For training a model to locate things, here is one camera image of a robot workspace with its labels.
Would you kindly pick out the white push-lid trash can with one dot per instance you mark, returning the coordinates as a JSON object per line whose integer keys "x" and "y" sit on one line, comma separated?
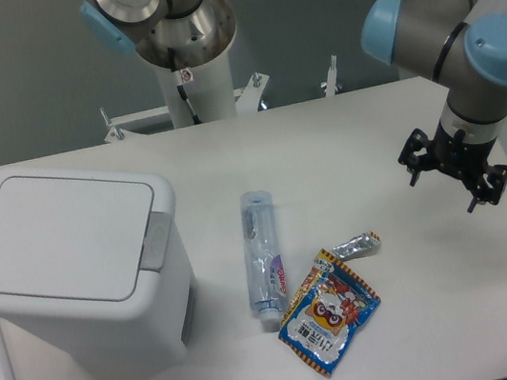
{"x": 92, "y": 262}

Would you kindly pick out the crumpled silver foil wrapper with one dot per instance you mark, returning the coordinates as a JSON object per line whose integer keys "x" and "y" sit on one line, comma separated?
{"x": 357, "y": 247}

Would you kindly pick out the blue snack bag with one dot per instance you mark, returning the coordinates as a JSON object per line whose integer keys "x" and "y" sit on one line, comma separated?
{"x": 328, "y": 308}

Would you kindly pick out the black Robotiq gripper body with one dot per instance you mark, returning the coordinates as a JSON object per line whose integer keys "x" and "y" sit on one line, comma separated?
{"x": 458, "y": 158}

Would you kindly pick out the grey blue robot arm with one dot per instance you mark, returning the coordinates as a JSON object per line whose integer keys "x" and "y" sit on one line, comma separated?
{"x": 429, "y": 38}

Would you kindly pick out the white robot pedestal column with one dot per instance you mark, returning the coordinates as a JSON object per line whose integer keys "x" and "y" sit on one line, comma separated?
{"x": 192, "y": 49}

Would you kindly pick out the white pedestal base frame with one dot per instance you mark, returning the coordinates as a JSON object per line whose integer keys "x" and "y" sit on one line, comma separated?
{"x": 189, "y": 108}

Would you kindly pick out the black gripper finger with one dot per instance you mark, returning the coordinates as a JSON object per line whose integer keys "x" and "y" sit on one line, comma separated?
{"x": 486, "y": 187}
{"x": 415, "y": 155}

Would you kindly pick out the clear plastic water bottle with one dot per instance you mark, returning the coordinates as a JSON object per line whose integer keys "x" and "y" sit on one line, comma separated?
{"x": 266, "y": 279}

